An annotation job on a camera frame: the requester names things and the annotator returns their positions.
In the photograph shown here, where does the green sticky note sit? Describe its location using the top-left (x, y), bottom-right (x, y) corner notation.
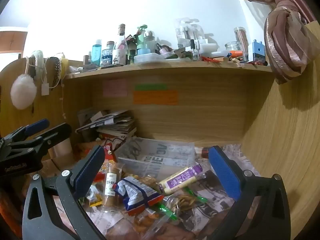
top-left (134, 83), bottom-right (167, 91)

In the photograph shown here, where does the tall clear corked bottle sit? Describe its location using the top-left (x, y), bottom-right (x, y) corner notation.
top-left (112, 24), bottom-right (127, 65)

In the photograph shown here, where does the clear acrylic organizer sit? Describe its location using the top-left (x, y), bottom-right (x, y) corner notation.
top-left (175, 18), bottom-right (207, 49)

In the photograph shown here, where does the pink sticky note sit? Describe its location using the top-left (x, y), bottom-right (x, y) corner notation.
top-left (103, 79), bottom-right (128, 97)

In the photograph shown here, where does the glass jar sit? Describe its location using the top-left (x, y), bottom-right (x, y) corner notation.
top-left (225, 42), bottom-right (242, 57)

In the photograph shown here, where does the green pump bottle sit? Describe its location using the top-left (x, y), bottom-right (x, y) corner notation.
top-left (136, 25), bottom-right (148, 55)

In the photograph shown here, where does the white fluffy headband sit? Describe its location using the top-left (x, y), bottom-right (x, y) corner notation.
top-left (30, 50), bottom-right (47, 80)

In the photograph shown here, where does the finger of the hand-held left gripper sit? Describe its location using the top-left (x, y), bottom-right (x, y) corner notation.
top-left (10, 123), bottom-right (72, 155)
top-left (2, 119), bottom-right (50, 143)

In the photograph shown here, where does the wooden shelf board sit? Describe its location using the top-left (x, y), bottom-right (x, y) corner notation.
top-left (64, 60), bottom-right (275, 80)

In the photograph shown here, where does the blue liquid bottle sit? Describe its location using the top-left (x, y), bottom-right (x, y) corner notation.
top-left (90, 39), bottom-right (102, 65)

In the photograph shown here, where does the red white snack bag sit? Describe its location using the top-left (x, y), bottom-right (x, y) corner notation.
top-left (99, 138), bottom-right (118, 180)

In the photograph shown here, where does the pink striped curtain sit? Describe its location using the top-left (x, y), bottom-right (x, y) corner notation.
top-left (220, 0), bottom-right (318, 85)

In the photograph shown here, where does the white lidded plastic box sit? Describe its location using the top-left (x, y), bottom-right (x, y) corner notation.
top-left (134, 53), bottom-right (165, 64)

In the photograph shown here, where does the stack of books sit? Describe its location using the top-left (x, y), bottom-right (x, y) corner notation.
top-left (75, 109), bottom-right (137, 143)

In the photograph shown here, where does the small yellow snack packet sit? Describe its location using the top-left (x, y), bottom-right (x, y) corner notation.
top-left (85, 185), bottom-right (103, 207)

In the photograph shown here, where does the dark blue glass bottle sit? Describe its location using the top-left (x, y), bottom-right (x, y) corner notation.
top-left (100, 41), bottom-right (115, 67)

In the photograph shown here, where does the white fluffy pompom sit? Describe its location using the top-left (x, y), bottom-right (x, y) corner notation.
top-left (10, 74), bottom-right (37, 110)

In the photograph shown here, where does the pearl beaded headband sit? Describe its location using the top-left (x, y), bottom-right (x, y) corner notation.
top-left (51, 57), bottom-right (63, 87)

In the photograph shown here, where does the yellow snack stick purple label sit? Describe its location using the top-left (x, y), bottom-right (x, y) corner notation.
top-left (157, 164), bottom-right (208, 195)

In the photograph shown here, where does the small clear perfume vial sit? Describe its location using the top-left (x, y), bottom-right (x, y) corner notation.
top-left (190, 39), bottom-right (200, 60)

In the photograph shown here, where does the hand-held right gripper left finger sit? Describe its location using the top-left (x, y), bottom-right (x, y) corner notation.
top-left (22, 145), bottom-right (105, 240)

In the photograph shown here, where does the clear cracker packet green seal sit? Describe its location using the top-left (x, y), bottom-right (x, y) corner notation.
top-left (164, 187), bottom-right (208, 214)
top-left (132, 201), bottom-right (178, 230)

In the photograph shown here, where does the blue pencil sharpener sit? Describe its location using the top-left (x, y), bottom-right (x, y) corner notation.
top-left (248, 39), bottom-right (265, 63)

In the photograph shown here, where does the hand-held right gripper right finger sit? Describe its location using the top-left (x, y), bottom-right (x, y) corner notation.
top-left (208, 145), bottom-right (292, 240)

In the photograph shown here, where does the tall clear canister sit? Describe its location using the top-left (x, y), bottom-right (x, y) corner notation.
top-left (234, 27), bottom-right (248, 61)

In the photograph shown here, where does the clear plastic box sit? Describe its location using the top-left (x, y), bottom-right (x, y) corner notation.
top-left (115, 137), bottom-right (196, 180)

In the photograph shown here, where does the orange sticky note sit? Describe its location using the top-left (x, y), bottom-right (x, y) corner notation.
top-left (133, 90), bottom-right (179, 105)

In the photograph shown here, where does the brown biscuit packet white label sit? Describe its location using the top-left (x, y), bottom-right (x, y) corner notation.
top-left (101, 162), bottom-right (124, 207)

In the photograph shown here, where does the tan cylindrical container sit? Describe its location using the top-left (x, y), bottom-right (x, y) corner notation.
top-left (49, 137), bottom-right (72, 161)

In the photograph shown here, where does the blue white snack packet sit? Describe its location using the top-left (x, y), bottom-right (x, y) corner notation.
top-left (115, 176), bottom-right (164, 212)

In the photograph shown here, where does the newspaper lining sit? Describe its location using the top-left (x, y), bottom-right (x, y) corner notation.
top-left (85, 136), bottom-right (253, 240)

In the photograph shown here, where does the frosted clear bottle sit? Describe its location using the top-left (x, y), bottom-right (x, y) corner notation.
top-left (144, 31), bottom-right (156, 53)

